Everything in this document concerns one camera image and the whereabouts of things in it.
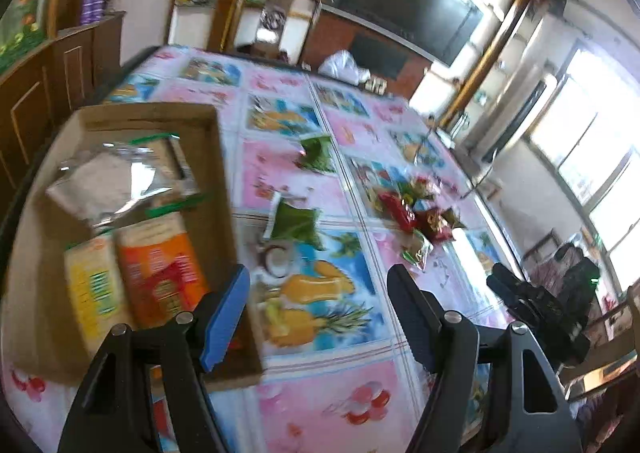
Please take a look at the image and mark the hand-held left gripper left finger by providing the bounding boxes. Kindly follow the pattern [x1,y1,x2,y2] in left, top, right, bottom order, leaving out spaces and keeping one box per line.
[57,264,251,453]

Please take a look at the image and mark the silver foil packet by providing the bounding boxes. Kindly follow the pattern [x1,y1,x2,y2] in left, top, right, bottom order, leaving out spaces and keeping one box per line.
[45,143,157,230]

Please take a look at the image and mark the olive green triangular packet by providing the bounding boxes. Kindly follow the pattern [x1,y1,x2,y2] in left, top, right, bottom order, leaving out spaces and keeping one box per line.
[440,210,467,232]

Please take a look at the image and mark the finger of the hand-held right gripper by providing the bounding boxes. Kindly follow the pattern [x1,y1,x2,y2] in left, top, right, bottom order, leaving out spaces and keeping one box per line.
[505,299,547,330]
[486,262,542,302]

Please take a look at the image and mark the purple frame eyeglasses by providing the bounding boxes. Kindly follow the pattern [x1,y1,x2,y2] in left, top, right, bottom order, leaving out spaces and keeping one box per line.
[415,118,501,198]

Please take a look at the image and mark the red packet gold label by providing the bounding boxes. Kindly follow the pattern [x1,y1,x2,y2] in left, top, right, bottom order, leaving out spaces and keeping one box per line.
[377,190,419,232]

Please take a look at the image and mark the white plastic bag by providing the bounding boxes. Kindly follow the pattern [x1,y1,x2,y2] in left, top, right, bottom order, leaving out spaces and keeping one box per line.
[317,50,362,84]

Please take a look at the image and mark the cardboard box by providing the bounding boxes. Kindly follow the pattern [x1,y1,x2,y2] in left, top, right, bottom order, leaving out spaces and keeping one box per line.
[10,102,267,391]

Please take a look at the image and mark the flower wall mural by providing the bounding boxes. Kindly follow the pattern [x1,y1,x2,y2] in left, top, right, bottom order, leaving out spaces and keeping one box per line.
[0,0,57,74]

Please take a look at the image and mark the green pea packet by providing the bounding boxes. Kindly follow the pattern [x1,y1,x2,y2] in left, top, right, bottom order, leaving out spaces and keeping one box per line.
[262,200,324,250]
[297,135,337,174]

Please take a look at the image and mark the wooden stool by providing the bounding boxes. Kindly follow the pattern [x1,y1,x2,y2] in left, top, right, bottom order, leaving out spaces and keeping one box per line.
[565,284,640,401]

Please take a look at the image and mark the yellow snack packet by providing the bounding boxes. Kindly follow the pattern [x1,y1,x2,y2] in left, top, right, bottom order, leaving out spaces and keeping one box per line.
[64,233,133,357]

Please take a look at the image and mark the green-edged cracker packet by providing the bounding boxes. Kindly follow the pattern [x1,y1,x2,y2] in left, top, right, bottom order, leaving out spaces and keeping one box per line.
[95,132,212,234]

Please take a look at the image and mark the black wall panel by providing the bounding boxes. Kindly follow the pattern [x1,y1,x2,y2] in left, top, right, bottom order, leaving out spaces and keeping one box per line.
[349,30,417,82]

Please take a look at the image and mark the standing air conditioner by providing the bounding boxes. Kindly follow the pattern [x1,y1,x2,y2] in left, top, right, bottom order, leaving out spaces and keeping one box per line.
[475,75,558,164]

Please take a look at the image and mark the small clear green packet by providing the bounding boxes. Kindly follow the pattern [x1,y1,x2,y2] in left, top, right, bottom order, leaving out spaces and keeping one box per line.
[400,233,434,272]

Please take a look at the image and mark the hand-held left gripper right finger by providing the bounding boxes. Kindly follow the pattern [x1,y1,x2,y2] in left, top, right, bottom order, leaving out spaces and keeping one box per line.
[386,263,583,453]

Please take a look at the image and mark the window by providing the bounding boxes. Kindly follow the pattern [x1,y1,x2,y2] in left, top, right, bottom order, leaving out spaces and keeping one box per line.
[525,47,640,295]

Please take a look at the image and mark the dark red triangular packet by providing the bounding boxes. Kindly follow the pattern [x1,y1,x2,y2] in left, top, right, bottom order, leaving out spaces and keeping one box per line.
[415,208,454,245]

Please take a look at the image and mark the black-rimmed table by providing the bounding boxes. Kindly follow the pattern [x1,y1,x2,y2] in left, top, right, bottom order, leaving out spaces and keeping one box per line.
[0,45,531,453]

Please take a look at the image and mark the wooden chair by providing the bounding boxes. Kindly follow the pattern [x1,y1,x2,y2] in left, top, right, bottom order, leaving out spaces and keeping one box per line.
[234,0,324,64]

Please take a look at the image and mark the wooden cabinet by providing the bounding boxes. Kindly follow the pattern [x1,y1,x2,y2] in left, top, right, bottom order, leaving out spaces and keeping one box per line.
[0,12,127,216]

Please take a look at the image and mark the fruit print tablecloth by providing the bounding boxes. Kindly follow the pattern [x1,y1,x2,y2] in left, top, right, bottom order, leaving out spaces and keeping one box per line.
[0,45,531,453]

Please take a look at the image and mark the orange snack packet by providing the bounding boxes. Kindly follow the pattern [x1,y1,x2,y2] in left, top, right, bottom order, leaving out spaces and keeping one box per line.
[116,212,210,330]

